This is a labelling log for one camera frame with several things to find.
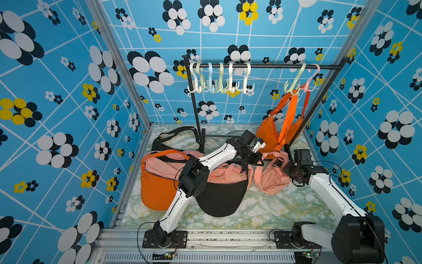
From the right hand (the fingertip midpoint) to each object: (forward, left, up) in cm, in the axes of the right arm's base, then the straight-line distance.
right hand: (289, 169), depth 87 cm
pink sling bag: (+5, +68, -2) cm, 68 cm away
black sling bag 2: (-14, +36, -7) cm, 39 cm away
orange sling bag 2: (+20, +6, +4) cm, 21 cm away
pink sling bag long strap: (0, +34, -5) cm, 34 cm away
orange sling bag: (-10, +71, -9) cm, 72 cm away
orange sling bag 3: (+21, -5, +7) cm, 22 cm away
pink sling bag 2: (-2, +10, -5) cm, 11 cm away
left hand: (+2, +13, +3) cm, 13 cm away
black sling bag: (+21, +78, -6) cm, 81 cm away
